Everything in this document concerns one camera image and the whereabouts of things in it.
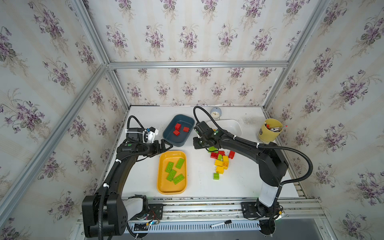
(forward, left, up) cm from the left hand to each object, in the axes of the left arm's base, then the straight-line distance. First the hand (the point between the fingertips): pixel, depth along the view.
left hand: (166, 146), depth 79 cm
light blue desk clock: (+33, -32, -8) cm, 47 cm away
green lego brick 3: (-10, -2, -15) cm, 18 cm away
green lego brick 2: (-2, -7, -16) cm, 18 cm away
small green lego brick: (-11, -28, -15) cm, 33 cm away
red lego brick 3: (+24, -4, -13) cm, 27 cm away
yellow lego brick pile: (-7, -30, -14) cm, 34 cm away
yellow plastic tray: (-16, 0, -17) cm, 23 cm away
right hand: (+5, -15, -6) cm, 17 cm away
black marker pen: (-32, -31, -15) cm, 47 cm away
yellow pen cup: (+12, -62, -2) cm, 63 cm away
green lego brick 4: (-12, -6, -16) cm, 21 cm away
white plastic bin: (+23, -43, -11) cm, 50 cm away
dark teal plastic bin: (+29, -9, -13) cm, 33 cm away
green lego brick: (-5, -1, -16) cm, 17 cm away
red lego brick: (+20, -3, -15) cm, 25 cm away
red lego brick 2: (+22, -10, -14) cm, 28 cm away
